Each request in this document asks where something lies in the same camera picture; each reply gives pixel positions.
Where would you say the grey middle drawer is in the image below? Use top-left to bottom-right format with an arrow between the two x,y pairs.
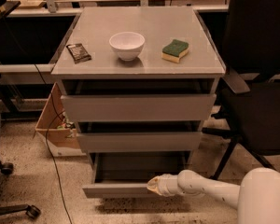
77,121 -> 202,153

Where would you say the grey bottom drawer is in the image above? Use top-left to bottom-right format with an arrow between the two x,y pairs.
83,151 -> 190,198

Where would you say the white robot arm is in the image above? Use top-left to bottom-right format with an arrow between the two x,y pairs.
147,168 -> 280,224

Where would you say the white bowl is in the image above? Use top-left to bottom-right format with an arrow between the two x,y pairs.
109,32 -> 146,61

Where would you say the grey top drawer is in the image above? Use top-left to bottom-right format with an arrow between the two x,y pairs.
59,79 -> 216,122

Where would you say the black office chair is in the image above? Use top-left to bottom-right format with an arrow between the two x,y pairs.
203,0 -> 280,179

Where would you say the wooden box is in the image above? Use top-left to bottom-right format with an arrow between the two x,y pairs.
35,83 -> 83,157

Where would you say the grey drawer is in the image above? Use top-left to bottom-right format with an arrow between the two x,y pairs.
59,79 -> 216,122
83,151 -> 190,198
77,121 -> 202,153

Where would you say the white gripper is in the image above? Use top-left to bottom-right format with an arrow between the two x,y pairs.
147,174 -> 179,197

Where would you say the grey drawer cabinet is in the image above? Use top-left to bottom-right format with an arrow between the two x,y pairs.
50,6 -> 227,170

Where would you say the green yellow sponge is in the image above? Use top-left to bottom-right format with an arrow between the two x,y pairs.
161,39 -> 189,63

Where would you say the black floor cable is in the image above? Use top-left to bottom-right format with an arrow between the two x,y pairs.
0,0 -> 73,224

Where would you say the dark snack packet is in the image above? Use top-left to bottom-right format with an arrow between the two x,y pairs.
66,43 -> 91,63

